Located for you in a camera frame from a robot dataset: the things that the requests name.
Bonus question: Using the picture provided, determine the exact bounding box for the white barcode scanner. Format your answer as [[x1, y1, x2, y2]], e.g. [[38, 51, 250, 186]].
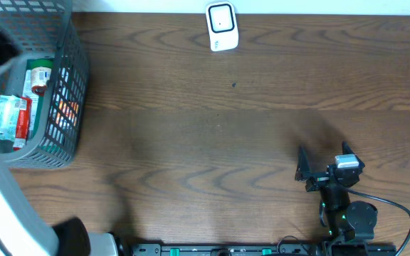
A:
[[205, 1, 239, 52]]

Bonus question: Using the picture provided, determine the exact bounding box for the red snack packet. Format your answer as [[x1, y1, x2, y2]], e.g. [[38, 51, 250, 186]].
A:
[[13, 97, 32, 151]]

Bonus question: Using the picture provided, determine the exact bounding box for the grey plastic mesh basket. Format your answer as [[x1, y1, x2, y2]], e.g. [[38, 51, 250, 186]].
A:
[[0, 0, 89, 169]]

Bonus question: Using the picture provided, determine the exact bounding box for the small orange box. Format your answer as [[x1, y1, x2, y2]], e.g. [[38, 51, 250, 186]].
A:
[[56, 100, 80, 126]]

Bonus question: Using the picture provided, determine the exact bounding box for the right black cable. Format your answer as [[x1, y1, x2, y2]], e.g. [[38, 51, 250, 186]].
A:
[[347, 188, 410, 256]]

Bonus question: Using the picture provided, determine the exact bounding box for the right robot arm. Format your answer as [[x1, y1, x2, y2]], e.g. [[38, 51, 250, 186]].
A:
[[295, 142, 378, 255]]

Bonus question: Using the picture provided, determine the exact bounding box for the teal white wipes packet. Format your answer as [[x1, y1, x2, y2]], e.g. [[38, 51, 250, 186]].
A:
[[0, 95, 21, 142]]

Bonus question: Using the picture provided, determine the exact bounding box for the green lid Knorr jar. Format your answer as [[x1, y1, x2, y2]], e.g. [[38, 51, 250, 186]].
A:
[[29, 58, 53, 96]]

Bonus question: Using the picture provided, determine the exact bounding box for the green 3M pouch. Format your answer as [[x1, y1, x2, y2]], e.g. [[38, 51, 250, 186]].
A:
[[22, 60, 43, 140]]

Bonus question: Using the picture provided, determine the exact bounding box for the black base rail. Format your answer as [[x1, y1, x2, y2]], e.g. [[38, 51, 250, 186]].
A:
[[131, 242, 396, 256]]

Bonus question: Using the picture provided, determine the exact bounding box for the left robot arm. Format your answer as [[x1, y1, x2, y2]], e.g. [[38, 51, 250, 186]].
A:
[[0, 27, 120, 255]]

